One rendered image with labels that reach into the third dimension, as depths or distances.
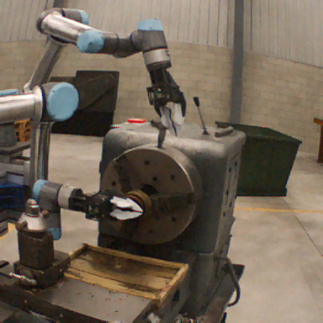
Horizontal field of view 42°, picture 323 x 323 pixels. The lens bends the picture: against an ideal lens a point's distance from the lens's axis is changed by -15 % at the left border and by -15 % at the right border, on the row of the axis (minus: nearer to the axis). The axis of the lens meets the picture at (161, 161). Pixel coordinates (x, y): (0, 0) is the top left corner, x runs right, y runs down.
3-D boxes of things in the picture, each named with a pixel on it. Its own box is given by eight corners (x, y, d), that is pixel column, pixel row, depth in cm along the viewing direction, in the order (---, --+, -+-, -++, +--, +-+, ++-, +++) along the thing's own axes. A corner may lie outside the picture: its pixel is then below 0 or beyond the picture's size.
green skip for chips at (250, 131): (209, 177, 728) (214, 120, 712) (263, 179, 744) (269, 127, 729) (235, 200, 598) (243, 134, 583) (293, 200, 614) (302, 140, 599)
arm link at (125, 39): (98, 38, 138) (122, 27, 130) (124, 39, 146) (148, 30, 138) (99, 59, 138) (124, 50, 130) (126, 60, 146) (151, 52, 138)
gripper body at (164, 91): (149, 108, 131) (140, 67, 130) (159, 107, 139) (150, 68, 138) (176, 102, 128) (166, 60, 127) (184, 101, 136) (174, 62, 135)
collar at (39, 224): (28, 218, 104) (27, 207, 104) (54, 226, 102) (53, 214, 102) (12, 225, 97) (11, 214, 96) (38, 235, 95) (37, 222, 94)
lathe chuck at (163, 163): (103, 221, 168) (119, 135, 162) (188, 247, 160) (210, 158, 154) (93, 228, 160) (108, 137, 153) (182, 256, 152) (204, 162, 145)
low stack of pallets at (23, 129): (7, 134, 995) (8, 115, 987) (38, 135, 997) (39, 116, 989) (-9, 141, 872) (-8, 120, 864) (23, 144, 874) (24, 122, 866)
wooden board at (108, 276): (85, 252, 155) (84, 241, 154) (187, 274, 145) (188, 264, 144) (45, 278, 127) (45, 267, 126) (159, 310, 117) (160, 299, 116)
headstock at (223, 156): (141, 199, 234) (148, 118, 227) (238, 214, 221) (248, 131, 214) (90, 231, 178) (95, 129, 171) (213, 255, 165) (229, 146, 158)
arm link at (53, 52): (7, 108, 185) (55, 2, 157) (32, 106, 196) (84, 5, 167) (14, 124, 179) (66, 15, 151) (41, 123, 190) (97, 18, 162)
